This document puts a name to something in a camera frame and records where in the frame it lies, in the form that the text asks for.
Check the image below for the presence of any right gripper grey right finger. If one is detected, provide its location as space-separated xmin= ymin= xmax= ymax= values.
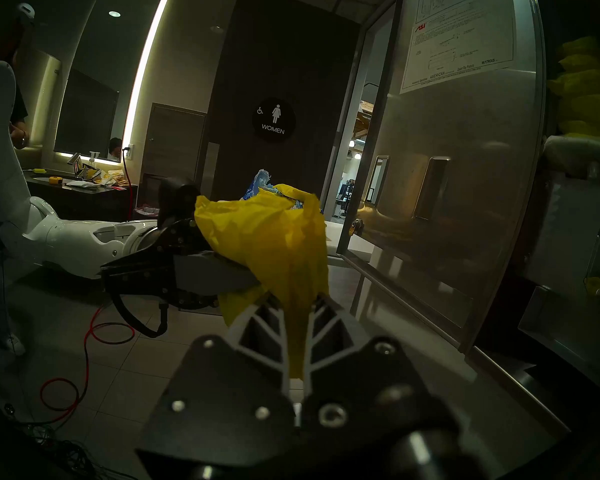
xmin=300 ymin=294 xmax=463 ymax=480

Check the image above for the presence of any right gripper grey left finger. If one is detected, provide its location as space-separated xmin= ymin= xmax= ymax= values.
xmin=135 ymin=303 xmax=303 ymax=480

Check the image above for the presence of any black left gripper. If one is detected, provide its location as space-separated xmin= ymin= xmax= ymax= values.
xmin=101 ymin=219 xmax=262 ymax=297

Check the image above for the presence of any yellow sanitary pad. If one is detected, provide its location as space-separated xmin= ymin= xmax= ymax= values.
xmin=560 ymin=35 xmax=600 ymax=57
xmin=194 ymin=184 xmax=331 ymax=380
xmin=559 ymin=54 xmax=600 ymax=74
xmin=217 ymin=283 xmax=268 ymax=328
xmin=547 ymin=70 xmax=600 ymax=99
xmin=557 ymin=120 xmax=600 ymax=139
xmin=555 ymin=95 xmax=600 ymax=124

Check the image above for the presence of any stainless steel dispenser door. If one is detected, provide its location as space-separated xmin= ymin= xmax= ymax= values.
xmin=336 ymin=0 xmax=548 ymax=354

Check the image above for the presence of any blue plastic pad bag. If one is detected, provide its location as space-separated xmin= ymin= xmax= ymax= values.
xmin=242 ymin=169 xmax=326 ymax=212

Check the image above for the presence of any dark vanity counter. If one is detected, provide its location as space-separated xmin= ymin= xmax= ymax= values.
xmin=22 ymin=166 xmax=138 ymax=222

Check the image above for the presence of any paper clutter pile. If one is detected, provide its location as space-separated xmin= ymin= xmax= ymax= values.
xmin=65 ymin=166 xmax=131 ymax=190

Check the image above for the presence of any round black women sign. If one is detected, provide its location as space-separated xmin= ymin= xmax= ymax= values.
xmin=251 ymin=97 xmax=297 ymax=144

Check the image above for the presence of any white wrapped sanitary pad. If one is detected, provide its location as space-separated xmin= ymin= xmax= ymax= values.
xmin=544 ymin=134 xmax=600 ymax=180

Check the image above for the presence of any white instruction sheet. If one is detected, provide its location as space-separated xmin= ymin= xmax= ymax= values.
xmin=399 ymin=0 xmax=516 ymax=95

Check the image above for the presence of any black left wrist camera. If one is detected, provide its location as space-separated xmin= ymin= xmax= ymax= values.
xmin=157 ymin=176 xmax=202 ymax=230

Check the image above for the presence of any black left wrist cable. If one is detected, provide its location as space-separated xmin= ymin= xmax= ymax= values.
xmin=109 ymin=291 xmax=170 ymax=339

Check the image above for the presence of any dark recessed wall unit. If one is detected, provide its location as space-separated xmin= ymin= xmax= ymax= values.
xmin=139 ymin=102 xmax=207 ymax=207

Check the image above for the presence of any thin red cable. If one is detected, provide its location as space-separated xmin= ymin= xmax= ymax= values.
xmin=39 ymin=146 xmax=137 ymax=426

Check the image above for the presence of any white pedestal table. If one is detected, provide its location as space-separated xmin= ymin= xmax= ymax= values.
xmin=325 ymin=220 xmax=376 ymax=265

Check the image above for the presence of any large wall mirror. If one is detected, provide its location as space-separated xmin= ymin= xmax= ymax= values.
xmin=54 ymin=0 xmax=167 ymax=161

